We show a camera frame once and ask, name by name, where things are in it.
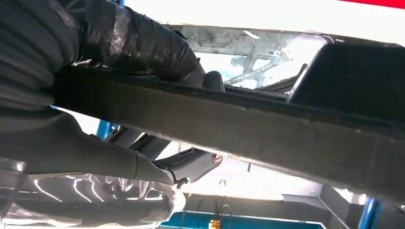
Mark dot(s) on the blue metal shelf rack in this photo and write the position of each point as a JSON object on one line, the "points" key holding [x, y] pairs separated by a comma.
{"points": [[253, 221]]}

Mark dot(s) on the red barrier belt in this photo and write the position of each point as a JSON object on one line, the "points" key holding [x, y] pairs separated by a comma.
{"points": [[379, 2]]}

